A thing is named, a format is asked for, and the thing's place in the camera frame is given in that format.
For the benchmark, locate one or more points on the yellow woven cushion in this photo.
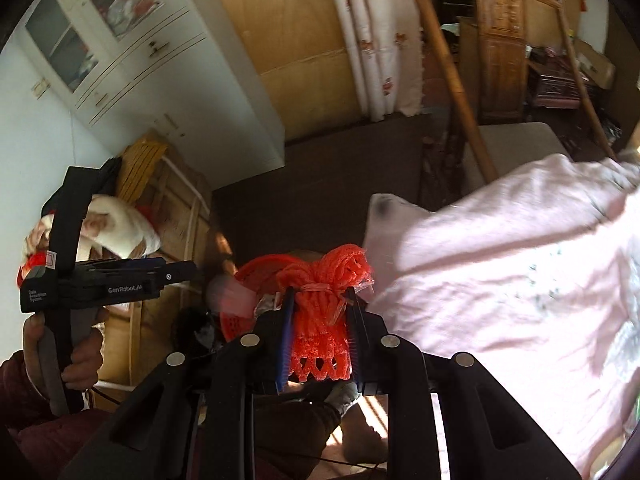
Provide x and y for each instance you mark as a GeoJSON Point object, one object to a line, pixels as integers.
{"type": "Point", "coordinates": [142, 160]}

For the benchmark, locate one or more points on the beige wall switch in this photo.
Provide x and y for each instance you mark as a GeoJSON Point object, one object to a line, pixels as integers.
{"type": "Point", "coordinates": [41, 89]}

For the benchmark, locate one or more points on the black plastic bag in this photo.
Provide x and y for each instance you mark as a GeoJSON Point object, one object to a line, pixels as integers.
{"type": "Point", "coordinates": [192, 325]}

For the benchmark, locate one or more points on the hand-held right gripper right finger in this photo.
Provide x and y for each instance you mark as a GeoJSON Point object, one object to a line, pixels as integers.
{"type": "Point", "coordinates": [354, 330]}

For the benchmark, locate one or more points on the white red plush blanket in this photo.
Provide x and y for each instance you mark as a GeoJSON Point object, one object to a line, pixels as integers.
{"type": "Point", "coordinates": [125, 225]}

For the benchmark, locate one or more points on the white floral curtain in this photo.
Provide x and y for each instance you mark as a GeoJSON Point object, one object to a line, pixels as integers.
{"type": "Point", "coordinates": [380, 35]}

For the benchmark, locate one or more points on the white metal cabinet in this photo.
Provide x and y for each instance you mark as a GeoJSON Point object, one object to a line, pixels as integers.
{"type": "Point", "coordinates": [200, 85]}

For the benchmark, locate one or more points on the person's leg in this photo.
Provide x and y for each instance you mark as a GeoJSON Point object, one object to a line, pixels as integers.
{"type": "Point", "coordinates": [290, 430]}

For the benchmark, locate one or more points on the red foam fruit net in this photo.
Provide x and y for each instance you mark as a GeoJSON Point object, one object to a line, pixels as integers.
{"type": "Point", "coordinates": [320, 320]}

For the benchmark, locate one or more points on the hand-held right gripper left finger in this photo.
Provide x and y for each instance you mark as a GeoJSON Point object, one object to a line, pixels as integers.
{"type": "Point", "coordinates": [286, 330]}

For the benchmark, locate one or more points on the cardboard box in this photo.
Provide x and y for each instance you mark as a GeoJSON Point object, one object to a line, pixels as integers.
{"type": "Point", "coordinates": [597, 65]}

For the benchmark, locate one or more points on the wooden armchair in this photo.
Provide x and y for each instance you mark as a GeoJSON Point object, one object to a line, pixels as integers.
{"type": "Point", "coordinates": [500, 25]}

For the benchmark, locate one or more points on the wooden crate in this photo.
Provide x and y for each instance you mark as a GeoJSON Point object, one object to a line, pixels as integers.
{"type": "Point", "coordinates": [170, 210]}

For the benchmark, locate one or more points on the dark carved side table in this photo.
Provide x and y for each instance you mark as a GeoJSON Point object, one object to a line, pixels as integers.
{"type": "Point", "coordinates": [555, 85]}

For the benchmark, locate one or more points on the red plastic basket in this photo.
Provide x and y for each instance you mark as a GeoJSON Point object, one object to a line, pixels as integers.
{"type": "Point", "coordinates": [240, 320]}

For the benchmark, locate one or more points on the person's left hand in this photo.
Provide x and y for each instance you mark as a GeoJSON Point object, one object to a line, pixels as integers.
{"type": "Point", "coordinates": [87, 355]}

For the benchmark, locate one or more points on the person's left forearm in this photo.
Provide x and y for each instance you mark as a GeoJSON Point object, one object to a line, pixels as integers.
{"type": "Point", "coordinates": [20, 395]}

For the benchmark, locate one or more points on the pink floral tablecloth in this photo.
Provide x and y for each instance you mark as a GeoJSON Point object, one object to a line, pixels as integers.
{"type": "Point", "coordinates": [500, 285]}

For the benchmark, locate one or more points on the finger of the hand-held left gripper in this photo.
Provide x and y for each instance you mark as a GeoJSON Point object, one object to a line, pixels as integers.
{"type": "Point", "coordinates": [180, 272]}
{"type": "Point", "coordinates": [125, 262]}

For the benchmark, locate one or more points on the black cloth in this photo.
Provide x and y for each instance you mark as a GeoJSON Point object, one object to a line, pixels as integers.
{"type": "Point", "coordinates": [107, 172]}

